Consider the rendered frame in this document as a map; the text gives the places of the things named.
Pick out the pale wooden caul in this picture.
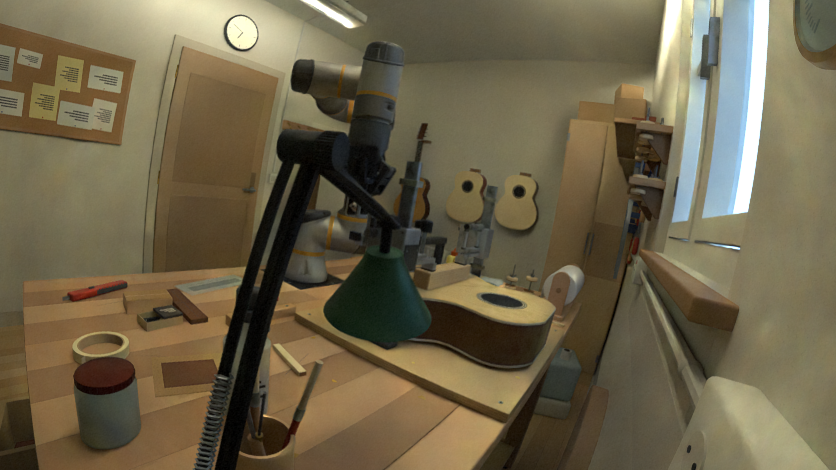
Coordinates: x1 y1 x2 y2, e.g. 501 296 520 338
412 262 473 292

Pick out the cork notice board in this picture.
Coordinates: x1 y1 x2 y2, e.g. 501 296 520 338
0 22 137 147

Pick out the pale grey ruled sheet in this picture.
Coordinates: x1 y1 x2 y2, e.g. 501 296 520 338
176 275 244 296

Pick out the red handled tool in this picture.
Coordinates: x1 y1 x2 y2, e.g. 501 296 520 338
66 280 130 303

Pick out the masking tape roll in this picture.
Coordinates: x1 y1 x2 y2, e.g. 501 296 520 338
71 331 132 366

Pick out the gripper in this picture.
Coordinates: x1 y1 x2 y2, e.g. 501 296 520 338
347 130 398 184

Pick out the tan plywood cradle board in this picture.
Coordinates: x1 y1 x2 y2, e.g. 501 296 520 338
295 303 583 423

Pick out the long white radiator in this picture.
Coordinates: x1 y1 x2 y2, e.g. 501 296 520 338
626 257 711 452

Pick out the round wall clock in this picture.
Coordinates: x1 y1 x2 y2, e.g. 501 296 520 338
223 14 261 53

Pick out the wooden wall shelf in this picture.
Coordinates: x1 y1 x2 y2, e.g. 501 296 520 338
613 117 675 223

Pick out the pale wooden stick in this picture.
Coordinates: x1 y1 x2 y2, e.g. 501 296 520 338
271 342 308 377

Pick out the tall wooden cabinet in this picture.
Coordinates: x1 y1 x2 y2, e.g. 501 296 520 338
540 99 632 377

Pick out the small open cardboard box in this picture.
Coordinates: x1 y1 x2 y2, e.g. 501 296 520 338
136 304 187 333

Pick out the dark guitar with neck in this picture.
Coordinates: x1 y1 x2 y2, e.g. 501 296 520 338
393 122 433 224

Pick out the dark brown wooden strip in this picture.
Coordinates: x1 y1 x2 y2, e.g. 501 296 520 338
167 287 210 326

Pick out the wooden door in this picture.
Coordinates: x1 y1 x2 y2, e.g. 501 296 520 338
142 35 286 275

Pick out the grey metal clamp body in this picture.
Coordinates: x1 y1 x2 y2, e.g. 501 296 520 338
453 186 500 276
395 159 452 273

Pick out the blue-grey canister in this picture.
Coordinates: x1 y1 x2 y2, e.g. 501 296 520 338
535 347 583 420

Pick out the brush with red ferrule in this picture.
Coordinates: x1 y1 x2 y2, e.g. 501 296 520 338
284 360 325 449

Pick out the window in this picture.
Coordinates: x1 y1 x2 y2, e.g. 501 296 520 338
666 0 773 253

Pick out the ceiling light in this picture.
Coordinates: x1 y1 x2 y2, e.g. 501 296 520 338
297 0 369 31

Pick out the brown square pad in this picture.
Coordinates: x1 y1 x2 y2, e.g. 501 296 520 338
160 358 219 391

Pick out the pale wooden guitar body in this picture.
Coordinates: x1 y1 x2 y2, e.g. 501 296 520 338
391 274 558 372

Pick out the black square base plate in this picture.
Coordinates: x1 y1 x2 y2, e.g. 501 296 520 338
283 274 342 291

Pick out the white rounded cover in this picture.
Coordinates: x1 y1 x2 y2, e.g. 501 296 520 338
666 375 834 470

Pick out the green desk lamp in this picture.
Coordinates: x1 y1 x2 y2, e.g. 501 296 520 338
192 129 434 470

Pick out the plain wooden block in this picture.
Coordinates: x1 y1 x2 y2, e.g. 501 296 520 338
122 290 175 316

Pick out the pale hanging guitar body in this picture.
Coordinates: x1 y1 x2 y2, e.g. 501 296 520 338
493 172 540 232
445 168 489 226

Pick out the white paper roll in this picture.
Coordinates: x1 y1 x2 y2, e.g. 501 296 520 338
545 264 586 308

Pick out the wooden brush cup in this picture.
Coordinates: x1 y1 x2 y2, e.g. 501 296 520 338
235 414 297 470

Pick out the wooden roll holder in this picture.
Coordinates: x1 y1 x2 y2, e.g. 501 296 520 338
542 272 571 323

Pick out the white jar dark red lid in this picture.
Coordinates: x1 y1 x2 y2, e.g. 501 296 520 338
72 356 143 451

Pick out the wooden window ledge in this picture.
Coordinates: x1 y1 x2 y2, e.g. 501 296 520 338
637 248 741 333

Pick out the round wooden framed dial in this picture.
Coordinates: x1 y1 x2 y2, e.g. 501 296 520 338
792 0 836 71

